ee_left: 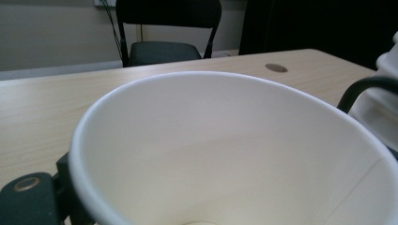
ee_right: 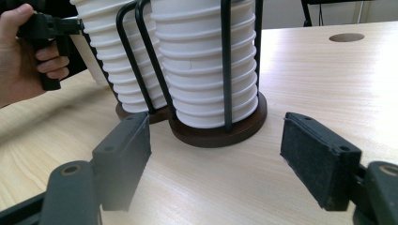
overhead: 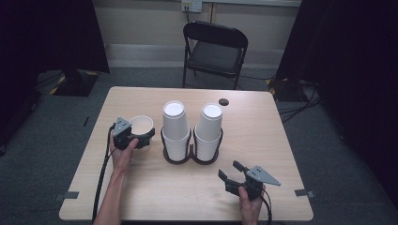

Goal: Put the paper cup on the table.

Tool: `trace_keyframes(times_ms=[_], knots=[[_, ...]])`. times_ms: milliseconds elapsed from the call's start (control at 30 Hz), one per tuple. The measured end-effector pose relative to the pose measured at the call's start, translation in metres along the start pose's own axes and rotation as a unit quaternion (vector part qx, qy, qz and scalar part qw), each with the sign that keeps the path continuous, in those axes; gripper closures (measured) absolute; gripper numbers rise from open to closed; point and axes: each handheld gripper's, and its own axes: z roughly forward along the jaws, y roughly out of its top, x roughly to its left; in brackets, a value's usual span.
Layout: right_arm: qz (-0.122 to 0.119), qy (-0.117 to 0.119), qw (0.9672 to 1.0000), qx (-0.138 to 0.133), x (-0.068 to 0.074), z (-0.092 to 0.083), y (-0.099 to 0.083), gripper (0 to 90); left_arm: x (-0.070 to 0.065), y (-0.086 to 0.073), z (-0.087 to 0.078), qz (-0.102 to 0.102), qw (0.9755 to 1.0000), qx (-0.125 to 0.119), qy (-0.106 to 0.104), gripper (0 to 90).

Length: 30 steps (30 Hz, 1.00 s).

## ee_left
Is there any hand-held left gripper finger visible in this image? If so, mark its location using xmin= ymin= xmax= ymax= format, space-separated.
xmin=55 ymin=152 xmax=96 ymax=225

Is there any white disposable paper cup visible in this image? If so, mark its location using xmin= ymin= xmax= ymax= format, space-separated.
xmin=68 ymin=70 xmax=398 ymax=225

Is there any black folding chair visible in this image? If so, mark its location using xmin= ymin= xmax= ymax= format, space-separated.
xmin=115 ymin=0 xmax=222 ymax=68

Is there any dark round table grommet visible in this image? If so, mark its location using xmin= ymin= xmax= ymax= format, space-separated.
xmin=265 ymin=63 xmax=289 ymax=74

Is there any thin black wall cable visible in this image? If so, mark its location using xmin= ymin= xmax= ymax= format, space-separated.
xmin=100 ymin=0 xmax=124 ymax=61

